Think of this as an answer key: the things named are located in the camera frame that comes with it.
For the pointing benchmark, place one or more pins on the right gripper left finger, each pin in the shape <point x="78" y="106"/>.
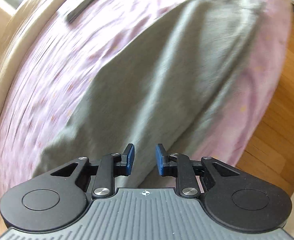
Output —
<point x="96" y="178"/>

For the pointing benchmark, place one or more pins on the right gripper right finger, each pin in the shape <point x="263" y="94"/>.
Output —
<point x="193" y="178"/>

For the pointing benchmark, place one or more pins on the grey pants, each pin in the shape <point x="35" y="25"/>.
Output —
<point x="167" y="86"/>

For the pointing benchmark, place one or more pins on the pink patterned bed sheet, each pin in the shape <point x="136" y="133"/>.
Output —
<point x="64" y="59"/>

